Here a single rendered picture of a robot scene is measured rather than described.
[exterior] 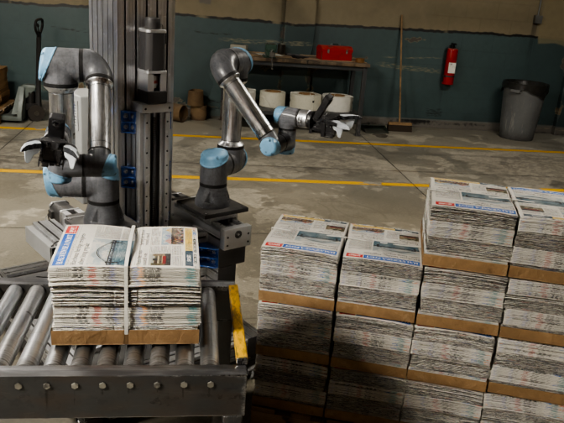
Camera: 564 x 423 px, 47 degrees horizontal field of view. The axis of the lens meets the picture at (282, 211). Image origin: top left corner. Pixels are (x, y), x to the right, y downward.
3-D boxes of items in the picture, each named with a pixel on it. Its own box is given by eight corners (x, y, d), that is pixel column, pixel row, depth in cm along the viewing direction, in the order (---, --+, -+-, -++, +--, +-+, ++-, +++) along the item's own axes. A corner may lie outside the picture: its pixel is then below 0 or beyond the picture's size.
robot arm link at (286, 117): (279, 123, 276) (280, 103, 273) (303, 127, 272) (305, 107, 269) (271, 126, 269) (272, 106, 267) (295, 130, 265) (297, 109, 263)
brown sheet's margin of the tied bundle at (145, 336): (196, 295, 200) (197, 282, 199) (199, 343, 174) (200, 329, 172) (143, 295, 198) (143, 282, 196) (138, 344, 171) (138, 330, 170)
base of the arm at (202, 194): (187, 201, 281) (188, 179, 278) (216, 195, 291) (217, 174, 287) (206, 211, 270) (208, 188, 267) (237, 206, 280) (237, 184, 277)
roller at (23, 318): (47, 297, 204) (46, 283, 202) (6, 384, 160) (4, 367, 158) (30, 297, 203) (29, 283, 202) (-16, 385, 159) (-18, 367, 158)
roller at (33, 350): (68, 298, 205) (68, 283, 203) (33, 384, 161) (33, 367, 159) (51, 297, 204) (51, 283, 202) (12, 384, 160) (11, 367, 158)
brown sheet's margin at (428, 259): (420, 228, 263) (421, 218, 262) (493, 238, 259) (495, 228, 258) (421, 264, 228) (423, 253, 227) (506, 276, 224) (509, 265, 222)
